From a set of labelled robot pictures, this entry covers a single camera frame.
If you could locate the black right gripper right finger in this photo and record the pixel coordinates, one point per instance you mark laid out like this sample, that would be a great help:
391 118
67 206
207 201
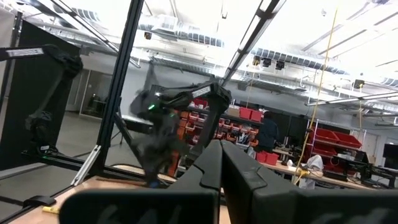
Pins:
245 174

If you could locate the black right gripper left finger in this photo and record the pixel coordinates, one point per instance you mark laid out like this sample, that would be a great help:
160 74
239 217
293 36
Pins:
208 168

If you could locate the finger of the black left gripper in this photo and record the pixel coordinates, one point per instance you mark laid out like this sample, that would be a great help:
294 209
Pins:
155 168

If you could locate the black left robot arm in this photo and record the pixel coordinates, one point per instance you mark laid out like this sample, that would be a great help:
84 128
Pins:
217 102

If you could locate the shelf rack with orange bins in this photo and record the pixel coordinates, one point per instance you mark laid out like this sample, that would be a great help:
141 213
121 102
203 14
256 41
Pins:
192 124

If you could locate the person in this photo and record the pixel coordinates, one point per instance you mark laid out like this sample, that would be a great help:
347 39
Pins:
267 133

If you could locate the red storage bin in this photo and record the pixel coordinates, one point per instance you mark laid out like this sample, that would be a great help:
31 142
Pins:
245 113
256 115

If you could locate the white cloth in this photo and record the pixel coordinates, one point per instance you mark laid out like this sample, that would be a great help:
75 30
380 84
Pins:
314 163

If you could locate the wooden workbench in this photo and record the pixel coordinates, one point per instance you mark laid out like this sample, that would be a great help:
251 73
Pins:
329 179

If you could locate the white rack with red bins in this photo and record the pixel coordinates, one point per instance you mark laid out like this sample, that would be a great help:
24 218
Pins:
335 140

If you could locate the black table clamp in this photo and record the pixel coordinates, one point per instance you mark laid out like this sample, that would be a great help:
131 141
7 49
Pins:
40 200

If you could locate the black partition panel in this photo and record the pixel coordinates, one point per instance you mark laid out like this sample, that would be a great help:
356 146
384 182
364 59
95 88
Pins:
21 99

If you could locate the black computer monitor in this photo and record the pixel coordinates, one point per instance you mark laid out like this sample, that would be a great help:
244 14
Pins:
390 155

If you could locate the black aluminium table frame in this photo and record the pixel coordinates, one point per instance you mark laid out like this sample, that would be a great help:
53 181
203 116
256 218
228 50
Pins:
116 93

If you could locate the silver frame corner bracket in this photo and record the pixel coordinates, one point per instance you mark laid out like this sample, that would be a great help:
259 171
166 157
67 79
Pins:
86 165

